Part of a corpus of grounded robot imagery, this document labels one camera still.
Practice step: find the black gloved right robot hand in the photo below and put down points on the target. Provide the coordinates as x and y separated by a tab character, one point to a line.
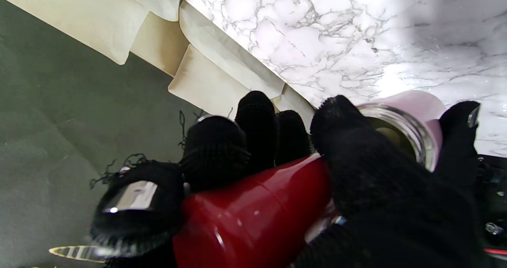
388	212

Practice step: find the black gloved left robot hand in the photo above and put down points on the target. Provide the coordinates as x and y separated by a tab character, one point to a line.
457	141

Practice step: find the pink thermos body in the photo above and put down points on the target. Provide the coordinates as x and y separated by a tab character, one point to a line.
420	101

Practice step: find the cream sofa cushion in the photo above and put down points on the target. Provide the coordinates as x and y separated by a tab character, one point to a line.
206	86
79	18

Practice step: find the cream fabric sofa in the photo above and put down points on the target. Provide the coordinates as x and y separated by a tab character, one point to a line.
225	50

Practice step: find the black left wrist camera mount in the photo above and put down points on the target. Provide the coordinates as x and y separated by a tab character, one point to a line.
493	196

